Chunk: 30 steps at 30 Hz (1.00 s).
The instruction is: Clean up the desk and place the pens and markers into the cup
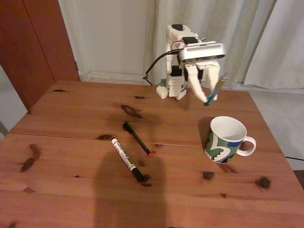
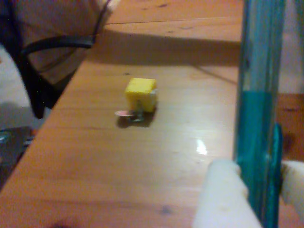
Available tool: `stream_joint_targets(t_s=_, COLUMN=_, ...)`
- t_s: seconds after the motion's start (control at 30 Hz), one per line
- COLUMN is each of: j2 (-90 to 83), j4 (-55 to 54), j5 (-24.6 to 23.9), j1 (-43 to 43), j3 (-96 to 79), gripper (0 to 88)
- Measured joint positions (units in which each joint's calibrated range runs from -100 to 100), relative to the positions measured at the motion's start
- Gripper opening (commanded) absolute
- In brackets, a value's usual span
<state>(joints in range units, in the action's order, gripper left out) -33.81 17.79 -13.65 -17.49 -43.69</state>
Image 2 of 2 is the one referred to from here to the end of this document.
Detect yellow cube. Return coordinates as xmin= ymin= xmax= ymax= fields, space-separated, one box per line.
xmin=124 ymin=77 xmax=158 ymax=114

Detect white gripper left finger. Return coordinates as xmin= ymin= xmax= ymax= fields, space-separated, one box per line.
xmin=191 ymin=158 xmax=262 ymax=228

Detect black chair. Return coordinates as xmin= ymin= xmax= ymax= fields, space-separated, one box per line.
xmin=0 ymin=0 xmax=95 ymax=120

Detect teal mechanical pencil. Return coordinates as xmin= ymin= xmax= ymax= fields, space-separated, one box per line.
xmin=233 ymin=0 xmax=287 ymax=228

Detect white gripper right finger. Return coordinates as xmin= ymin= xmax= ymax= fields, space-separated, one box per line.
xmin=281 ymin=160 xmax=304 ymax=214

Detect small pink metal disc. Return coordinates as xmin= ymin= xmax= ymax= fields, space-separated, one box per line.
xmin=114 ymin=110 xmax=144 ymax=123

